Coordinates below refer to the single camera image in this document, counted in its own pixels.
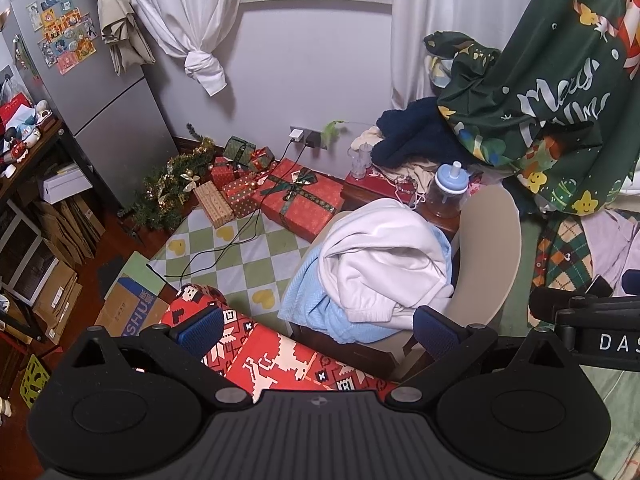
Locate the Christmas garland with ornaments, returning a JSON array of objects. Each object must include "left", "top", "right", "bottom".
[{"left": 124, "top": 124, "right": 217, "bottom": 231}]

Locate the kraft patterned gift box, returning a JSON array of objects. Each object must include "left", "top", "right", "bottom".
[{"left": 194, "top": 181, "right": 234, "bottom": 229}]

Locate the Mianshu flattened cardboard box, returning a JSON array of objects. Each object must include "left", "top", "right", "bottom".
[{"left": 94, "top": 276, "right": 168, "bottom": 337}]

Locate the navy blue fleece garment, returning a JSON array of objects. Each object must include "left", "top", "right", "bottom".
[{"left": 371, "top": 96, "right": 476, "bottom": 169}]

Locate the white sweatshirt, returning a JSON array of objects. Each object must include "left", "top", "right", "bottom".
[{"left": 318, "top": 198, "right": 454, "bottom": 330}]

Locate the dark green gift box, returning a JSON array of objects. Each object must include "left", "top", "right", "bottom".
[{"left": 222, "top": 136, "right": 256, "bottom": 167}]

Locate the white knotted curtain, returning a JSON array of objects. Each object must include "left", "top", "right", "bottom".
[{"left": 132, "top": 0, "right": 241, "bottom": 96}]

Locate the green Merry Christmas blanket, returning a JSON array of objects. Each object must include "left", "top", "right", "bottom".
[{"left": 424, "top": 0, "right": 639, "bottom": 216}]

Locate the light blue fleece garment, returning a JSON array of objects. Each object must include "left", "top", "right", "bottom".
[{"left": 278, "top": 224, "right": 454, "bottom": 345}]

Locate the small red dotted gift box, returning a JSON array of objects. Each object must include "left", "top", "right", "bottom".
[{"left": 221, "top": 174, "right": 258, "bottom": 219}]

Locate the wall power outlet with plugs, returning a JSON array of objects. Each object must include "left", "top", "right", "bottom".
[{"left": 288, "top": 127, "right": 328, "bottom": 150}]

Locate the blue lid sippy bottle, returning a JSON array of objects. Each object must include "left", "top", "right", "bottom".
[{"left": 425, "top": 162, "right": 470, "bottom": 219}]

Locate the white right curtain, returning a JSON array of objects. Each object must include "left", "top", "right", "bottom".
[{"left": 390, "top": 0, "right": 530, "bottom": 110}]

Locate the large red gift box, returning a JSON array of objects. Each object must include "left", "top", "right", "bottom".
[{"left": 253, "top": 158, "right": 344, "bottom": 243}]

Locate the stack of flattened cardboard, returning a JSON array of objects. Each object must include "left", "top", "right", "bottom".
[{"left": 34, "top": 194, "right": 105, "bottom": 344}]

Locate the silver refrigerator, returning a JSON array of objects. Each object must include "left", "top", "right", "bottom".
[{"left": 1, "top": 0, "right": 177, "bottom": 207}]

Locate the red Christmas pattern tablecloth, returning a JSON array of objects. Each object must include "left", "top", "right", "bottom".
[{"left": 160, "top": 285, "right": 396, "bottom": 400}]

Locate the green checkered floor mat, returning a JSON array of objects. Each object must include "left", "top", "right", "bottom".
[{"left": 148, "top": 207, "right": 309, "bottom": 336}]

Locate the beige round-back chair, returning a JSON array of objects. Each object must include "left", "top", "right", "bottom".
[{"left": 290, "top": 183, "right": 523, "bottom": 382}]

